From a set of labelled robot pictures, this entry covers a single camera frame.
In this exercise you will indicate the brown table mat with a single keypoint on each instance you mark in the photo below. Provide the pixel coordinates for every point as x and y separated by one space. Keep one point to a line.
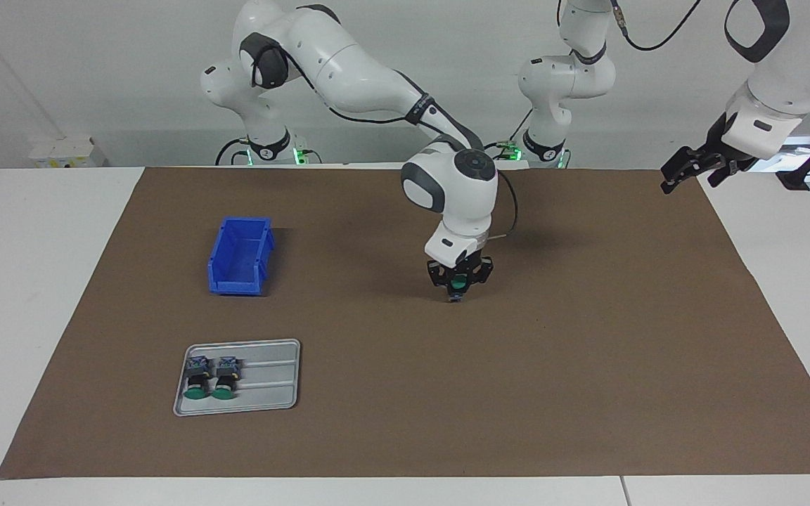
447 393

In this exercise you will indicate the green push button switch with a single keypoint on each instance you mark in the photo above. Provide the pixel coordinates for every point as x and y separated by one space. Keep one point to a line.
225 383
458 284
197 383

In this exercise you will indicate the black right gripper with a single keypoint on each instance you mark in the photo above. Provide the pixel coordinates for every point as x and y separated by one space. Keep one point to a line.
463 267

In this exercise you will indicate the blue plastic storage bin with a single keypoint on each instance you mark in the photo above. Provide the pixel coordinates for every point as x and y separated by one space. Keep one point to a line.
236 270

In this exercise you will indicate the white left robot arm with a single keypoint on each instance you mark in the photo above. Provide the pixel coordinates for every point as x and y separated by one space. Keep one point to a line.
567 77

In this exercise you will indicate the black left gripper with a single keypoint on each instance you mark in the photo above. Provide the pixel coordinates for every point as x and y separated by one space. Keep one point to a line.
716 144

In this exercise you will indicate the grey metal tray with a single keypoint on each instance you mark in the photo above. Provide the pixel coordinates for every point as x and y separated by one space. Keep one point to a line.
250 404

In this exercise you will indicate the small white box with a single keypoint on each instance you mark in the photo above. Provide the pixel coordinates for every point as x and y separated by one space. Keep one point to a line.
67 151

